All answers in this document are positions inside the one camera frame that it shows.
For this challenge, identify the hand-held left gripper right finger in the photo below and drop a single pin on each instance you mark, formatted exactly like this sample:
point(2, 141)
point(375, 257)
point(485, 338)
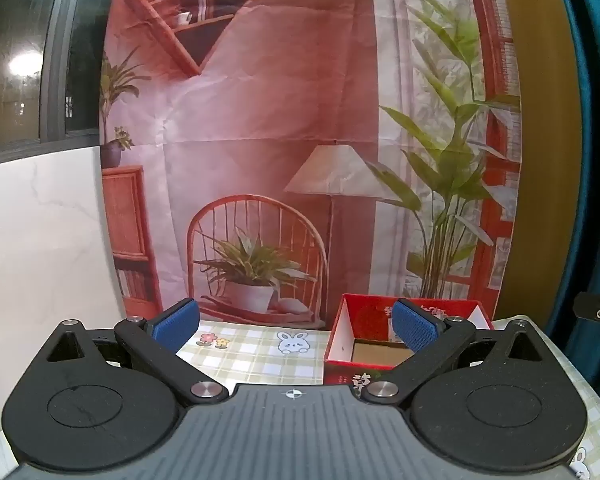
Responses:
point(414, 330)

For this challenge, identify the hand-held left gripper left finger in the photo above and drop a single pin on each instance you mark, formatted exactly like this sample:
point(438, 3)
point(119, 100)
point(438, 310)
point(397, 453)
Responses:
point(177, 325)

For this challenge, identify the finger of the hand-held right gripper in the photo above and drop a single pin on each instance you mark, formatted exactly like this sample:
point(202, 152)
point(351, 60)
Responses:
point(592, 307)

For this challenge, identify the red strawberry print cardboard box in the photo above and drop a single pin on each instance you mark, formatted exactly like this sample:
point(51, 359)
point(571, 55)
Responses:
point(340, 355)

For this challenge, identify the green checked tablecloth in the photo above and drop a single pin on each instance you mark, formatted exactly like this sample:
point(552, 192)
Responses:
point(260, 360)

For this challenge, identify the printed room scene backdrop cloth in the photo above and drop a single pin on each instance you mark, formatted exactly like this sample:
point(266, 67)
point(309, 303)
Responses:
point(280, 85)

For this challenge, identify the dark window with grey frame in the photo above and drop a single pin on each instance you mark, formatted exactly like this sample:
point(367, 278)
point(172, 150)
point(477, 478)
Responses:
point(10, 35)

